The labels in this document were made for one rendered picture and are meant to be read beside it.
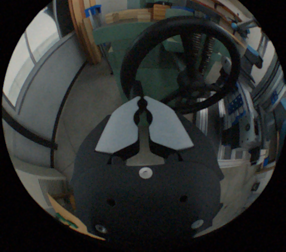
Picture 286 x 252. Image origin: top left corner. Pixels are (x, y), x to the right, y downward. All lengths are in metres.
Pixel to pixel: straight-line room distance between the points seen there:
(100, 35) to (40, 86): 1.18
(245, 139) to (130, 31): 0.58
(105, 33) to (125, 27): 0.07
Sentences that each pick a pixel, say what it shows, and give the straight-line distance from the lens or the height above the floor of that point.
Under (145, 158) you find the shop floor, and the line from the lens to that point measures 0.95.
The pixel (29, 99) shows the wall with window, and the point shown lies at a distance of 1.33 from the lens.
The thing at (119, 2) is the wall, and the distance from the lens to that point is 2.93.
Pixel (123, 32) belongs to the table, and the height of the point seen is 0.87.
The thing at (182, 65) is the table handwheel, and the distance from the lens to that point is 0.23.
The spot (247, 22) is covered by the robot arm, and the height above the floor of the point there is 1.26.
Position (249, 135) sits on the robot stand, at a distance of 0.46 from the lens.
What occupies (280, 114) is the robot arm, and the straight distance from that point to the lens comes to 0.56.
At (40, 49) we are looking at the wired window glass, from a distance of 1.56.
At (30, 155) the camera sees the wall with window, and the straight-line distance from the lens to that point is 1.43.
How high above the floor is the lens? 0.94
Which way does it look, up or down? 63 degrees down
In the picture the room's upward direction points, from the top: 1 degrees clockwise
